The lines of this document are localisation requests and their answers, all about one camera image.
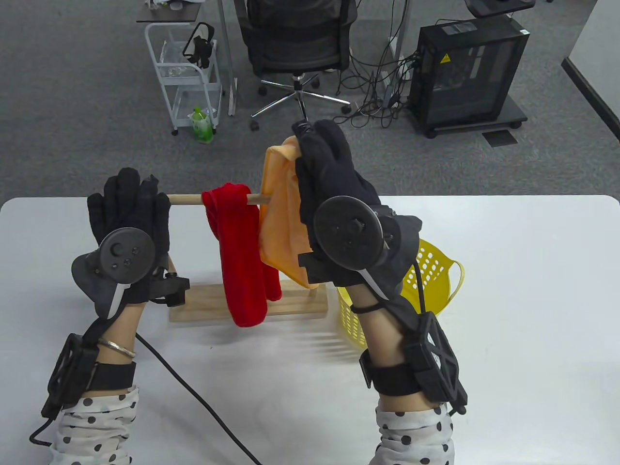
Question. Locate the person's left hand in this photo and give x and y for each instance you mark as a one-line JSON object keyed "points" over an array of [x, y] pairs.
{"points": [[131, 203]]}

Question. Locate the person's right hand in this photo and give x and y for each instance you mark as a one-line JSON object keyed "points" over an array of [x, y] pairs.
{"points": [[324, 164]]}

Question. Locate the orange towel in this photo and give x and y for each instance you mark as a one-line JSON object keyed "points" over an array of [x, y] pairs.
{"points": [[281, 218]]}

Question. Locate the wooden towel rack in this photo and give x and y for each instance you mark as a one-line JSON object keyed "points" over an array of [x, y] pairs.
{"points": [[203, 302]]}

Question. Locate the red towel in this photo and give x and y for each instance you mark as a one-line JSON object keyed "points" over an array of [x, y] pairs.
{"points": [[242, 266]]}

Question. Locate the person's right forearm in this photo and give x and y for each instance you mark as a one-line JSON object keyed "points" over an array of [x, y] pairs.
{"points": [[411, 436]]}

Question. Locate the person's left forearm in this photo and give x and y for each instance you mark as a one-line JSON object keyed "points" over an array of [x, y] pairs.
{"points": [[97, 426]]}

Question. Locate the black round left hand controller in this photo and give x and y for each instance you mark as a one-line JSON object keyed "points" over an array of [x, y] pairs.
{"points": [[121, 252]]}

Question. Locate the black round hand controller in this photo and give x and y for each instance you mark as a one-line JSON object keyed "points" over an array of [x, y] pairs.
{"points": [[346, 232], [121, 252]]}

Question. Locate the black round right hand controller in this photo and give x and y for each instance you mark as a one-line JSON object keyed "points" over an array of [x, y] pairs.
{"points": [[346, 232]]}

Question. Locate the green drink bottle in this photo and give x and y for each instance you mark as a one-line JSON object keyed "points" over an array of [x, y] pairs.
{"points": [[202, 127]]}

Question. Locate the black mesh office chair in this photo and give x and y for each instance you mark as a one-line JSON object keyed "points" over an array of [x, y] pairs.
{"points": [[295, 43]]}

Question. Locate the white utility cart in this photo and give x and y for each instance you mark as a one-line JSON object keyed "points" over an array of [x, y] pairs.
{"points": [[189, 83]]}

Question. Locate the white desk leg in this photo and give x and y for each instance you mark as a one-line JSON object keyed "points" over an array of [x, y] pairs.
{"points": [[227, 58], [395, 48]]}

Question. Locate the black elastic wrist band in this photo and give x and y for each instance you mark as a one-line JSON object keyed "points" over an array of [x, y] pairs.
{"points": [[365, 307]]}

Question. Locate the clear plastic bag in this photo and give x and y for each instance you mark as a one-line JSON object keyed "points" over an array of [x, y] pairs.
{"points": [[174, 60]]}

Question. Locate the black computer tower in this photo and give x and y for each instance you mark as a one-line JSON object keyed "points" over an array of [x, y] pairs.
{"points": [[465, 72]]}

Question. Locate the black headset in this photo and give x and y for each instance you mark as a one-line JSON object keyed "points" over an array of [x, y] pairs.
{"points": [[201, 48]]}

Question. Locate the yellow perforated plastic basket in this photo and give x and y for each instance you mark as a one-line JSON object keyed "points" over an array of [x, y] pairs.
{"points": [[436, 300]]}

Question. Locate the black floor plate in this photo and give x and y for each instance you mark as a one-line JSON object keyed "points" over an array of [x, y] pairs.
{"points": [[500, 138]]}

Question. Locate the black wheeled dolly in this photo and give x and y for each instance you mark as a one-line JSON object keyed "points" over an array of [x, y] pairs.
{"points": [[513, 114]]}

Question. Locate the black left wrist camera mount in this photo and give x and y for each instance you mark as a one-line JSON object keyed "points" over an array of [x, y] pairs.
{"points": [[72, 373]]}

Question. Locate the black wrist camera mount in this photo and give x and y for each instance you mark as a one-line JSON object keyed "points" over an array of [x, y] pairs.
{"points": [[72, 373], [431, 358]]}

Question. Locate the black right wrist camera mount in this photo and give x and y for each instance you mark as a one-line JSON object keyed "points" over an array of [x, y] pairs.
{"points": [[431, 358]]}

